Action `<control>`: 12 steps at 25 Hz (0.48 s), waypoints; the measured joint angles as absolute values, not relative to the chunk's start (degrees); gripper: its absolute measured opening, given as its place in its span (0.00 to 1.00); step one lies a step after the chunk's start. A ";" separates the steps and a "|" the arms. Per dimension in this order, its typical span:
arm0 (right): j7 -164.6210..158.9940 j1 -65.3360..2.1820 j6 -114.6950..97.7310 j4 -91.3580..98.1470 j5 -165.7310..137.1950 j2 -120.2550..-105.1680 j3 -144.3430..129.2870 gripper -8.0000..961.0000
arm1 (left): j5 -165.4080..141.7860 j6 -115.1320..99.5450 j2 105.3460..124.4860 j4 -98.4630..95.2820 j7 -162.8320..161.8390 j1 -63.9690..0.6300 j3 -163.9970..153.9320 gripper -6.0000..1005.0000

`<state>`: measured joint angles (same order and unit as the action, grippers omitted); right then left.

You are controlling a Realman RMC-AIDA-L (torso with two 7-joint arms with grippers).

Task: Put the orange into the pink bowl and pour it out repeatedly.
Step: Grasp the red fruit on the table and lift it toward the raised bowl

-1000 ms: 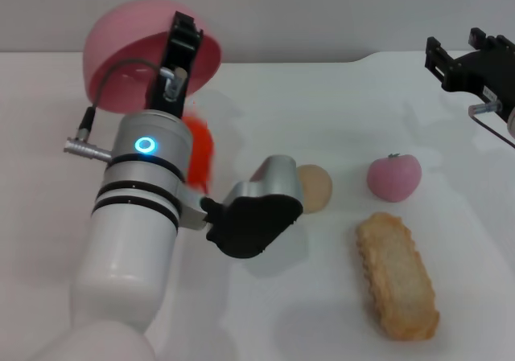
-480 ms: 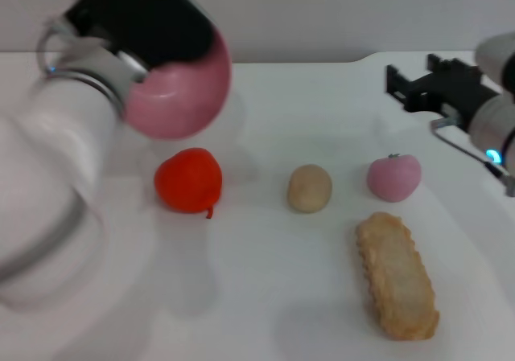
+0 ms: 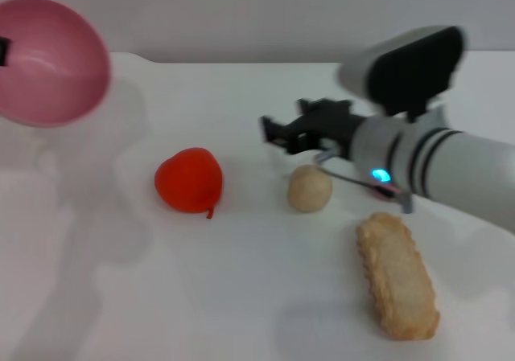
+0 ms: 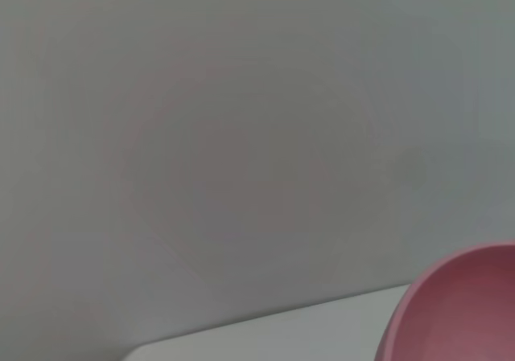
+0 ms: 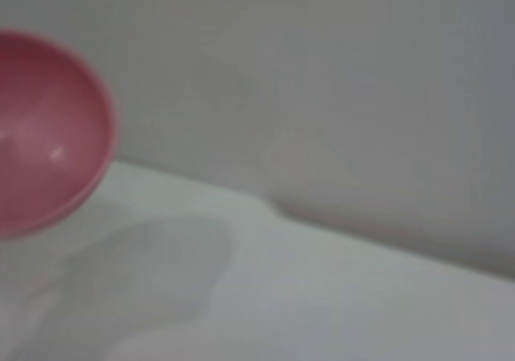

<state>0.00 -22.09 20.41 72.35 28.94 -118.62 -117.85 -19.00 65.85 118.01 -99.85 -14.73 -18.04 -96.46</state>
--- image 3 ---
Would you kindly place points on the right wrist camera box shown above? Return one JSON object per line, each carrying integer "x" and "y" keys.
{"x": 406, "y": 67}

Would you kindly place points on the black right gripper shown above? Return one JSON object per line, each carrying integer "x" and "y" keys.
{"x": 330, "y": 128}

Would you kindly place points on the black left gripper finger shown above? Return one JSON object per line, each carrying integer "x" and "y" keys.
{"x": 5, "y": 51}

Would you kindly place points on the orange toy fruit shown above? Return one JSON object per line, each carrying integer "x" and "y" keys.
{"x": 187, "y": 180}

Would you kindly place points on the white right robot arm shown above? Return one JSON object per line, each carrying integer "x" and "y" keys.
{"x": 442, "y": 160}

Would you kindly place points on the golden toast slice toy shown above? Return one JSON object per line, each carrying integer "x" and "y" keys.
{"x": 396, "y": 276}

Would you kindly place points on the pink plastic bowl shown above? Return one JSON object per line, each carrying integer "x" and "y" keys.
{"x": 52, "y": 63}

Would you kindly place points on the beige round toy bun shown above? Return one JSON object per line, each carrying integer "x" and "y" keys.
{"x": 309, "y": 189}

